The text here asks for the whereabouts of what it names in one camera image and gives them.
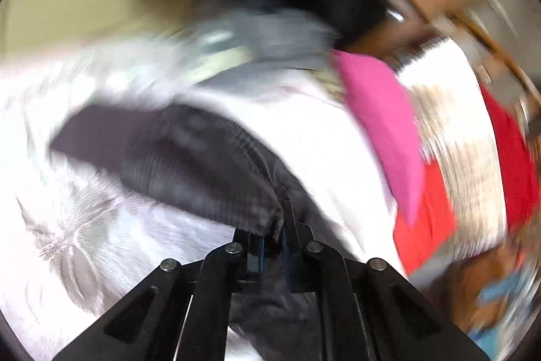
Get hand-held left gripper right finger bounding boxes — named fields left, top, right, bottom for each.
left=281, top=200, right=492, bottom=361

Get blue ribbon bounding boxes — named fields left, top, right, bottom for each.
left=477, top=271, right=527, bottom=304

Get large red pillow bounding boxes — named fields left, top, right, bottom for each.
left=479, top=84, right=541, bottom=235

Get patterned beige cushion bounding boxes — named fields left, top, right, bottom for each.
left=316, top=67, right=349, bottom=101

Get pink pillow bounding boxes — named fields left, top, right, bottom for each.
left=332, top=50, right=425, bottom=227

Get wicker basket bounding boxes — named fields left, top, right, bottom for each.
left=429, top=234, right=531, bottom=342

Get small red pillow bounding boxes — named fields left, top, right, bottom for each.
left=392, top=161, right=461, bottom=276

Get grey cloth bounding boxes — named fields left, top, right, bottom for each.
left=181, top=8, right=344, bottom=96

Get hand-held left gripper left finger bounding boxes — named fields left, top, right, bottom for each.
left=54, top=229, right=266, bottom=361

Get white fluffy blanket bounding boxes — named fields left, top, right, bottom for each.
left=0, top=35, right=408, bottom=361

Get silver foil insulation sheet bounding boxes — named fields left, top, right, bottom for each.
left=396, top=36, right=510, bottom=261

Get dark grey pants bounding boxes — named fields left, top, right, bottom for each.
left=50, top=101, right=339, bottom=361

